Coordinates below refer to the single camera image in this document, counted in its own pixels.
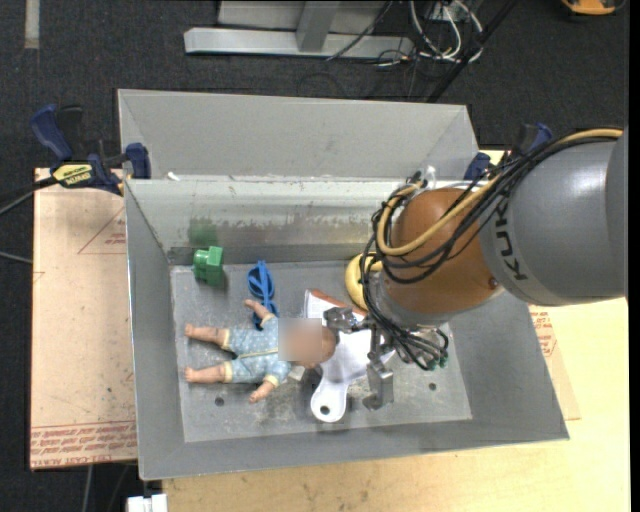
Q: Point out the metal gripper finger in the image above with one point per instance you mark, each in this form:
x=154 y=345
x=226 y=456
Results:
x=381 y=387
x=340 y=319

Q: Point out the white and red packet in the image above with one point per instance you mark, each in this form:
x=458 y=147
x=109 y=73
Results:
x=350 y=357

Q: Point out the yellow cup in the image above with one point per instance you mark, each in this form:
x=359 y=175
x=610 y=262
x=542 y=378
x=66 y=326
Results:
x=354 y=280

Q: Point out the white plastic paddle with hole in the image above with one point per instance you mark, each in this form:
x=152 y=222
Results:
x=327 y=402

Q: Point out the baby doll in blue suit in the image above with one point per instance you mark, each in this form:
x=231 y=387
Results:
x=255 y=352

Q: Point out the green toy block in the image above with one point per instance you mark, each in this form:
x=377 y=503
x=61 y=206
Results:
x=209 y=265

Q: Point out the grey metal bin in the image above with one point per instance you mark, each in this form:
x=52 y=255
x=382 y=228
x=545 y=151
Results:
x=280 y=140

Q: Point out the brown cardboard board, red print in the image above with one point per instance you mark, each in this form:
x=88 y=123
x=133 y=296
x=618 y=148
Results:
x=80 y=320

